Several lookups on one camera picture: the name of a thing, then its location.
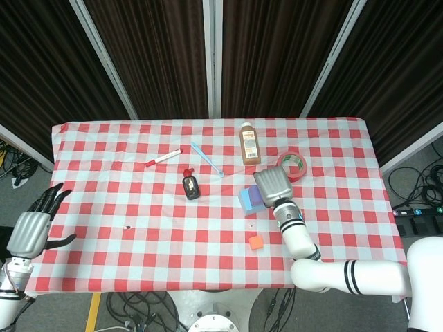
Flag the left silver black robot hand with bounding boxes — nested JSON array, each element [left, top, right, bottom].
[[6, 182, 77, 259]]

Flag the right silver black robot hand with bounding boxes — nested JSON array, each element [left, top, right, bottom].
[[253, 168, 293, 208]]

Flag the purple foam cube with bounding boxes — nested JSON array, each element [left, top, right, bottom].
[[248, 185, 265, 207]]

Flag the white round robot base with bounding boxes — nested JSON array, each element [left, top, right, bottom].
[[165, 289, 264, 332]]

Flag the person black clothing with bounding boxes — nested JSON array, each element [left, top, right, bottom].
[[0, 225, 15, 259]]

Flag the red tape roll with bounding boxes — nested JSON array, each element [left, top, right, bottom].
[[278, 151, 309, 183]]

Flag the large blue foam cube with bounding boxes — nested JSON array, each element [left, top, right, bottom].
[[237, 188, 269, 217]]

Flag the brown liquid plastic bottle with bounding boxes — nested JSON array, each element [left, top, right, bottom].
[[239, 122, 262, 166]]

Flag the light blue toothbrush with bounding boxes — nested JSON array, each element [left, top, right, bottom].
[[190, 142, 226, 178]]

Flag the small black bottle red cap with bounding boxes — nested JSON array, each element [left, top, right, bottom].
[[182, 168, 201, 201]]

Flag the yellow floor tape strip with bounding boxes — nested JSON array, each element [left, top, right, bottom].
[[84, 293, 102, 332]]

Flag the red white checkered tablecloth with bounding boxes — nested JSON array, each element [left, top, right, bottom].
[[26, 116, 409, 295]]

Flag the red white marker pen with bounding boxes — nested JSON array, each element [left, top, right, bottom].
[[144, 148, 183, 168]]

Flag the dark corrugated partition panel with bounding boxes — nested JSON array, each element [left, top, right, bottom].
[[309, 0, 443, 167], [82, 0, 210, 120], [221, 0, 354, 118], [0, 0, 131, 163]]

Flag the black power strip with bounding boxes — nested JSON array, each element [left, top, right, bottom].
[[392, 206, 443, 219]]

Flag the black floor pedal unit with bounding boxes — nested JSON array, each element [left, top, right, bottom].
[[396, 219, 443, 238]]

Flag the white partition frame post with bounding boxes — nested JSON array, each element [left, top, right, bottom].
[[69, 0, 139, 120], [380, 120, 443, 174], [202, 0, 223, 118], [299, 0, 368, 118], [0, 124, 55, 172]]

